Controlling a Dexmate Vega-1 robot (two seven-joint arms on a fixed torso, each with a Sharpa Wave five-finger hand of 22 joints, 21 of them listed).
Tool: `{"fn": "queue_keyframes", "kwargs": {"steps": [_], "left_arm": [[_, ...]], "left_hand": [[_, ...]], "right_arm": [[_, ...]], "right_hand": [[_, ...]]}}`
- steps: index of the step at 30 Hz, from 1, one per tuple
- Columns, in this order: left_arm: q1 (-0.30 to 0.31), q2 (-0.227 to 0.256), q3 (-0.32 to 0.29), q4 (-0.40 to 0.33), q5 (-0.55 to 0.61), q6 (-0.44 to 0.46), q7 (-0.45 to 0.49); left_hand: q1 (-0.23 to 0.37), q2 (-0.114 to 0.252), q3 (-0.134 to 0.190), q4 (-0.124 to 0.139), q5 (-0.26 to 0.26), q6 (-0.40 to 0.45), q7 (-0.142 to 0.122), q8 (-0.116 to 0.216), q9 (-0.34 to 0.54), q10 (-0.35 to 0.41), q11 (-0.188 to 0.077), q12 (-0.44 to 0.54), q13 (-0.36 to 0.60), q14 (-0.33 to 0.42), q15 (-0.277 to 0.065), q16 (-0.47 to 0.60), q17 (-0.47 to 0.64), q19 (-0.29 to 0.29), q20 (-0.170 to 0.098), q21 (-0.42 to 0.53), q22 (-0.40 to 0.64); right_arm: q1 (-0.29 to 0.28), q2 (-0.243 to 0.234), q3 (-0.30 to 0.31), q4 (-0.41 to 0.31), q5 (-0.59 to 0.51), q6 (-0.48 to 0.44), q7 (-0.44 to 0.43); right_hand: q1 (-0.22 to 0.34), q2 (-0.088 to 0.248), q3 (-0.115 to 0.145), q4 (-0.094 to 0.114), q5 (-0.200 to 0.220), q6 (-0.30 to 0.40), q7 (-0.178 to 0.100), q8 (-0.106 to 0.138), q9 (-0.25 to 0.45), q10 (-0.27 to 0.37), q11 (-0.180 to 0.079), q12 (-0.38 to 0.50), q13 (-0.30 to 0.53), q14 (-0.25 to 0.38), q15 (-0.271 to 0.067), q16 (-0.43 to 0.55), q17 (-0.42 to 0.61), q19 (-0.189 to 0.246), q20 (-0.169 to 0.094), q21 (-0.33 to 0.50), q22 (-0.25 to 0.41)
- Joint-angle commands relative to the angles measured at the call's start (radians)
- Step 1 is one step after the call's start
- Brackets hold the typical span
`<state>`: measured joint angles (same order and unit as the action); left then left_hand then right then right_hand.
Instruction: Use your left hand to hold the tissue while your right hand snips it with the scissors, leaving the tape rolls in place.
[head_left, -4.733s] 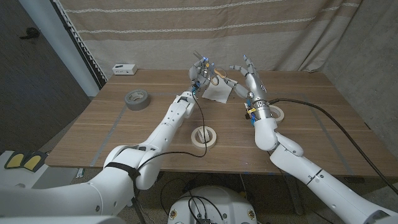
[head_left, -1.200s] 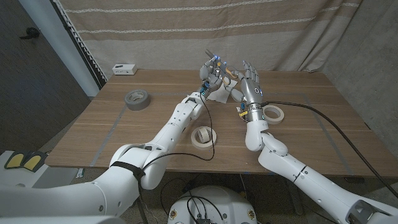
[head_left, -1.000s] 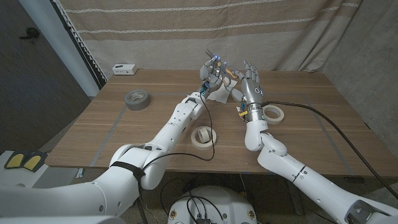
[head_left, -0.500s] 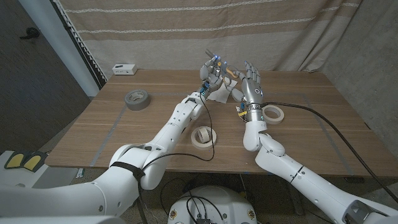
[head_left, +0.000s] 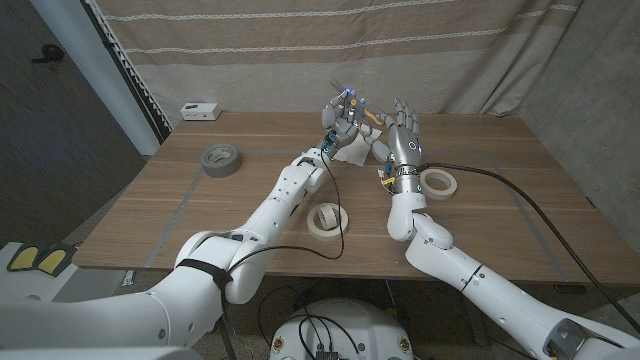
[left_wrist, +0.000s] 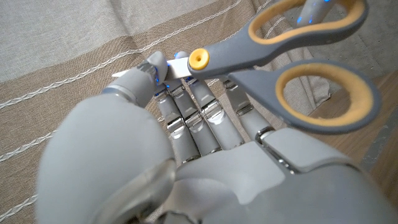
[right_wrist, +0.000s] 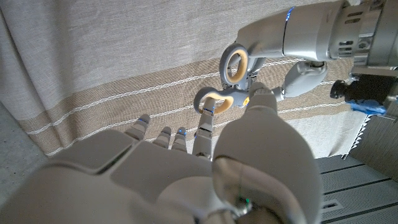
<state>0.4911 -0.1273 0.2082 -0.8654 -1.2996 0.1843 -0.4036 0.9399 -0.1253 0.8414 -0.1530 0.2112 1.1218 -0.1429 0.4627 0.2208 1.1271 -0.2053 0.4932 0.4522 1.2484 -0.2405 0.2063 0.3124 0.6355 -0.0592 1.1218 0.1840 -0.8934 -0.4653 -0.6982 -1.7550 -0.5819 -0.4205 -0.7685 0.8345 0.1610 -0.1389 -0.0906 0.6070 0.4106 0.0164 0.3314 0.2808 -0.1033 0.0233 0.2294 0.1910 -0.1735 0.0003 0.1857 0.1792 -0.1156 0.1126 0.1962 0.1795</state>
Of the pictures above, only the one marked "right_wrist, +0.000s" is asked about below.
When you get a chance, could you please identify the black white zigzag rail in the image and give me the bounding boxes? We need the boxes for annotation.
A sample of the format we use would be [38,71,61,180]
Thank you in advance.
[341,114,371,160]

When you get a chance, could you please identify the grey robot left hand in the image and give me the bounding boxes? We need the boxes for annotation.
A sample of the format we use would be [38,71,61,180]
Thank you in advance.
[217,0,385,100]

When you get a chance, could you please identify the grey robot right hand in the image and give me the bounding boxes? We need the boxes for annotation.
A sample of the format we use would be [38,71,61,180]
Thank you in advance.
[0,82,323,224]

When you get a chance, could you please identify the orange grey handled scissors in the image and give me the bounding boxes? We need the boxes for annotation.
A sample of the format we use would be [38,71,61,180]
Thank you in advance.
[193,42,251,116]

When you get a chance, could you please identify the beige striped curtain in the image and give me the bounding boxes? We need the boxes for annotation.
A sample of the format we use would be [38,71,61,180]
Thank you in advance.
[0,0,371,159]

